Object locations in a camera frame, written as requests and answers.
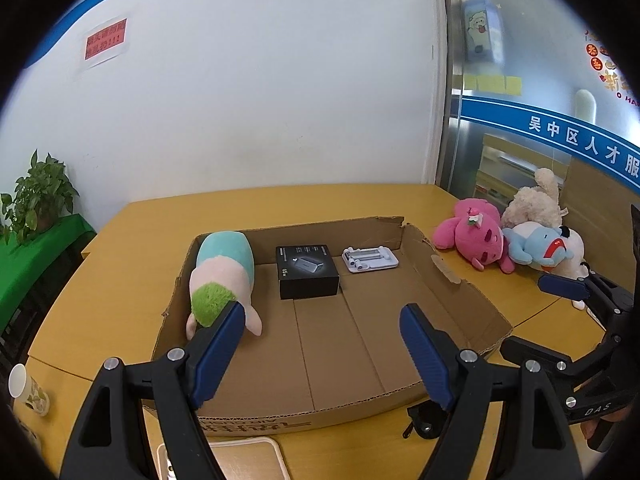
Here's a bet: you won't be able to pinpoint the white plastic holder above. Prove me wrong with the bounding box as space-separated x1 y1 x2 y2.
341 246 401 275

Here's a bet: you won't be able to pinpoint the wooden desk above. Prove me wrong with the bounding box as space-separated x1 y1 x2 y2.
25 183 640 480

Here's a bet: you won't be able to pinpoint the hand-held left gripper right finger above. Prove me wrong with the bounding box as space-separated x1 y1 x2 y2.
398 303 583 480

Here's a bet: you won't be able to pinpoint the green covered side table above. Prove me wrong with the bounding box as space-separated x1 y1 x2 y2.
0 214 97 321

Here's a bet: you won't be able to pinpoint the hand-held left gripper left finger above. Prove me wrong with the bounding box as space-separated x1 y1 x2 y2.
59 300 247 480

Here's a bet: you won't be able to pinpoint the beige plush toy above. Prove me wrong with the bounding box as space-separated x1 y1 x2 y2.
500 167 571 231

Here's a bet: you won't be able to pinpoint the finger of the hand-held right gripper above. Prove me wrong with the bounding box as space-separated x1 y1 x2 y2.
500 336 608 391
538 270 636 321

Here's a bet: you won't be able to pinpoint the brown board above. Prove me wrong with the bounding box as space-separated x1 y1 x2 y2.
562 157 640 268

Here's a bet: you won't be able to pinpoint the blue white plush toy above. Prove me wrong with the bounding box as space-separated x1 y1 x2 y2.
542 225 591 311

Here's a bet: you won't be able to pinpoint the red wall sign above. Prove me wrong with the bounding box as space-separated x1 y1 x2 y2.
84 17 130 67

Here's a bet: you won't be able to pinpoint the black product box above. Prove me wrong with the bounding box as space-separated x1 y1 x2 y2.
276 245 341 301

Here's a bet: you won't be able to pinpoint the red yellow festive decals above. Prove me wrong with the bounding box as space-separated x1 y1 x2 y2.
585 27 640 106

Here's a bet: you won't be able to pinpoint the glass partition with metal frame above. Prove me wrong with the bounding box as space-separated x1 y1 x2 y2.
432 0 640 271

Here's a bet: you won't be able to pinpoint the milk carton shaped sticker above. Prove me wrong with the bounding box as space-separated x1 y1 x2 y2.
461 0 506 65

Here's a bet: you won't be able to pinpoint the pastel teal pink plush toy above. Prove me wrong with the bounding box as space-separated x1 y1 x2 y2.
185 231 263 341

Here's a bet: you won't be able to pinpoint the white plastic tray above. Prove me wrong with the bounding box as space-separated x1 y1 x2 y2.
157 436 292 480

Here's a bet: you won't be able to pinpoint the leaf print paper cup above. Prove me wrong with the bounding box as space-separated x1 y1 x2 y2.
9 363 51 417

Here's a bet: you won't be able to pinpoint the large potted plant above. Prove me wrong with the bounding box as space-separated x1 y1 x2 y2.
0 149 81 247

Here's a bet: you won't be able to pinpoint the small black device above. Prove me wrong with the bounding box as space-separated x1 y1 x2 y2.
402 399 451 440

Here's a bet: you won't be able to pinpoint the large cardboard box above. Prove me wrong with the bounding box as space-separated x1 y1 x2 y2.
142 216 515 433

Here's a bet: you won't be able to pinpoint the blue banner strip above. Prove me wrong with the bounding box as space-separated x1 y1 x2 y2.
460 96 640 181

